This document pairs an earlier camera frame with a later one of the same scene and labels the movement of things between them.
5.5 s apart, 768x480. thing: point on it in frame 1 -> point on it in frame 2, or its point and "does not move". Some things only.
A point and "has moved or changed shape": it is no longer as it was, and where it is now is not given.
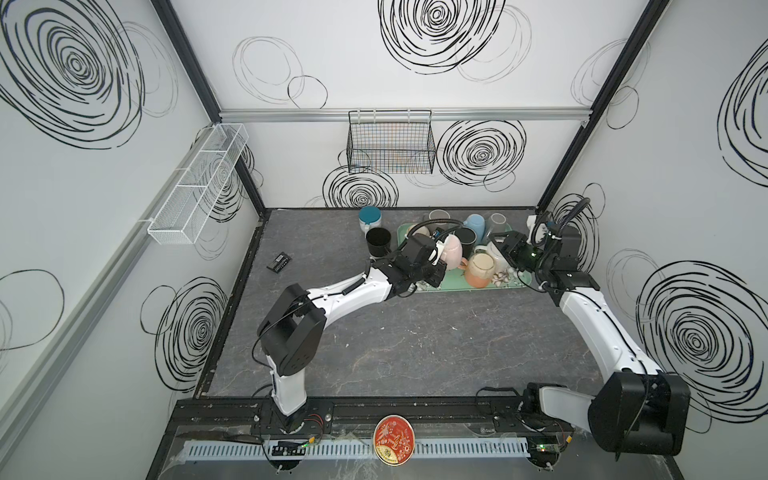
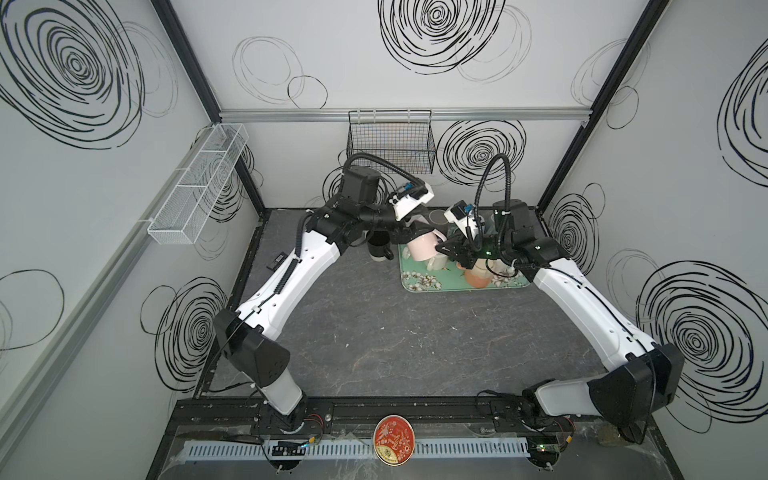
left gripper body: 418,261 -> 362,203
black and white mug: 378,240 does not move
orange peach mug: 478,270 does not move
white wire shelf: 184,212 does not move
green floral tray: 457,280 does not move
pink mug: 452,252 has moved or changed shape
